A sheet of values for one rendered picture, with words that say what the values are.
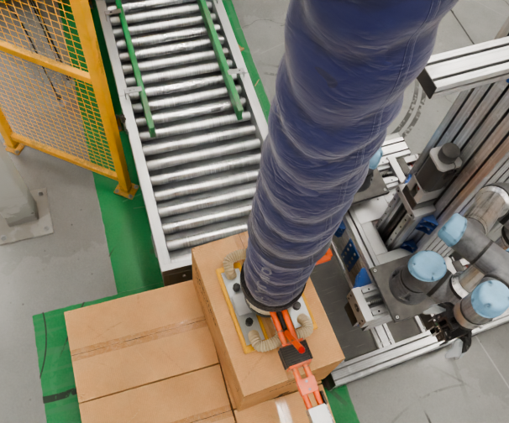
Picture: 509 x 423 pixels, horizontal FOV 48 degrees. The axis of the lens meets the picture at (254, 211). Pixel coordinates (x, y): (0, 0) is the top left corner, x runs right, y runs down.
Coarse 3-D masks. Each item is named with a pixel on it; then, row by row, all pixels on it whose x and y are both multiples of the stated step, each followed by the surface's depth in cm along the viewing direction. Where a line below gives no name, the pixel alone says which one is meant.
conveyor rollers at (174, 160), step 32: (160, 0) 335; (192, 0) 340; (192, 32) 326; (160, 64) 315; (192, 96) 306; (224, 96) 311; (160, 128) 295; (192, 128) 298; (160, 160) 287; (192, 160) 291; (224, 160) 291; (256, 160) 292; (160, 192) 279; (192, 192) 282; (192, 224) 273
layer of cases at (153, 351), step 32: (160, 288) 258; (192, 288) 259; (96, 320) 249; (128, 320) 250; (160, 320) 252; (192, 320) 253; (96, 352) 243; (128, 352) 244; (160, 352) 245; (192, 352) 246; (96, 384) 237; (128, 384) 238; (160, 384) 239; (192, 384) 240; (224, 384) 242; (320, 384) 245; (96, 416) 232; (128, 416) 233; (160, 416) 234; (192, 416) 235; (224, 416) 236; (256, 416) 237; (288, 416) 238
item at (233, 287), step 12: (240, 264) 221; (228, 288) 216; (240, 288) 216; (228, 300) 214; (252, 312) 212; (240, 324) 210; (252, 324) 210; (240, 336) 209; (264, 336) 209; (252, 348) 207
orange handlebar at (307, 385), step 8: (328, 248) 214; (328, 256) 212; (272, 312) 201; (272, 320) 201; (288, 320) 200; (280, 328) 199; (288, 328) 200; (280, 336) 198; (296, 336) 199; (296, 368) 193; (304, 368) 194; (296, 376) 192; (312, 376) 192; (296, 384) 193; (304, 384) 191; (312, 384) 191; (304, 392) 190; (312, 392) 191; (304, 400) 189; (320, 400) 189
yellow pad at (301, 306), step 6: (300, 300) 216; (306, 300) 217; (294, 306) 212; (300, 306) 213; (306, 306) 216; (288, 312) 214; (294, 312) 214; (300, 312) 214; (306, 312) 214; (294, 318) 213; (312, 318) 214; (294, 324) 212; (300, 324) 212
